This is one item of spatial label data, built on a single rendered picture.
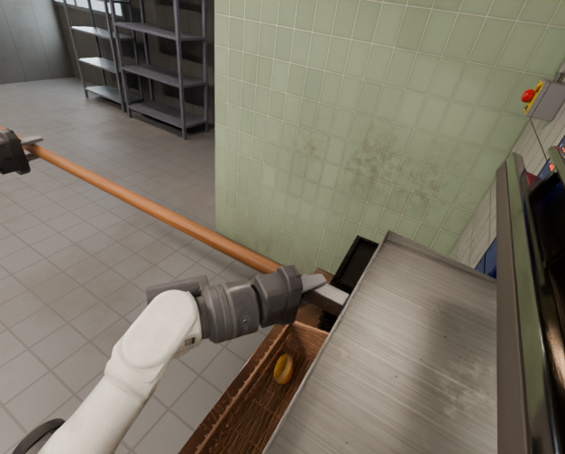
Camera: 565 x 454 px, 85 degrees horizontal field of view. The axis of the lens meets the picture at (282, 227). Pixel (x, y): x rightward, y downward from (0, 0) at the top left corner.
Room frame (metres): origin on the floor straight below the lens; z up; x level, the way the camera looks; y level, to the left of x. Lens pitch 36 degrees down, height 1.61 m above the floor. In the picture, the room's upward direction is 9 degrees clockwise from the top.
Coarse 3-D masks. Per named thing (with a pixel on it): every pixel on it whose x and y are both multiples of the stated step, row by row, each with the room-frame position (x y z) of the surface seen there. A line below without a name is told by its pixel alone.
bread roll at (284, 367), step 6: (282, 360) 0.58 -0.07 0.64; (288, 360) 0.58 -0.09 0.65; (276, 366) 0.57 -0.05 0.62; (282, 366) 0.56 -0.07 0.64; (288, 366) 0.56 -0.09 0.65; (276, 372) 0.54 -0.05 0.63; (282, 372) 0.54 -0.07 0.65; (288, 372) 0.54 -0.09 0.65; (276, 378) 0.52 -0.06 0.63; (282, 378) 0.52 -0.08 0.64; (288, 378) 0.53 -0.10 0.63
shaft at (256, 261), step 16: (0, 128) 0.84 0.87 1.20; (32, 144) 0.77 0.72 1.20; (48, 160) 0.72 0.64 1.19; (64, 160) 0.70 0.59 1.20; (80, 176) 0.66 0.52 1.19; (96, 176) 0.65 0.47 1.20; (112, 192) 0.61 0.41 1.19; (128, 192) 0.60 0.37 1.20; (144, 208) 0.56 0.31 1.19; (160, 208) 0.55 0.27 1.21; (176, 224) 0.52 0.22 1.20; (192, 224) 0.51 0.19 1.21; (208, 240) 0.48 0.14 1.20; (224, 240) 0.48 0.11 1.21; (240, 256) 0.45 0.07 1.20; (256, 256) 0.44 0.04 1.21; (272, 272) 0.41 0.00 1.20
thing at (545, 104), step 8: (544, 80) 1.08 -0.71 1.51; (552, 80) 1.11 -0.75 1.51; (544, 88) 1.04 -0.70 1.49; (552, 88) 1.03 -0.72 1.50; (560, 88) 1.03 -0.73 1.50; (536, 96) 1.05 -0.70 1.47; (544, 96) 1.04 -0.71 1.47; (552, 96) 1.03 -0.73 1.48; (560, 96) 1.02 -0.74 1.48; (528, 104) 1.08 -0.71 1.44; (536, 104) 1.04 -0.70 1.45; (544, 104) 1.03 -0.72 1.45; (552, 104) 1.02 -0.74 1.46; (560, 104) 1.02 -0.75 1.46; (528, 112) 1.05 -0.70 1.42; (536, 112) 1.04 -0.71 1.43; (544, 112) 1.03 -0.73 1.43; (552, 112) 1.02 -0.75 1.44; (544, 120) 1.02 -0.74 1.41
